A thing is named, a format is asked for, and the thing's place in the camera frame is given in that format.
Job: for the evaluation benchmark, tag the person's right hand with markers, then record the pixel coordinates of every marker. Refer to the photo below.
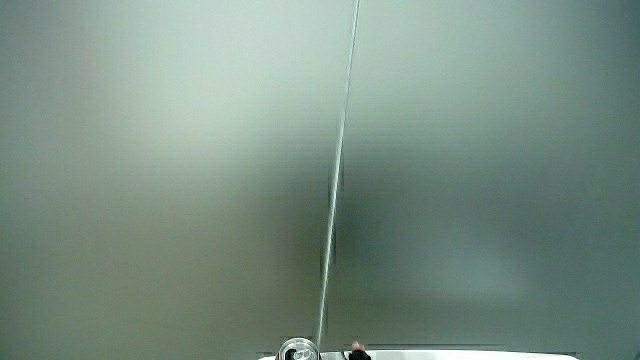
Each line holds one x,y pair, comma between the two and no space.
358,353

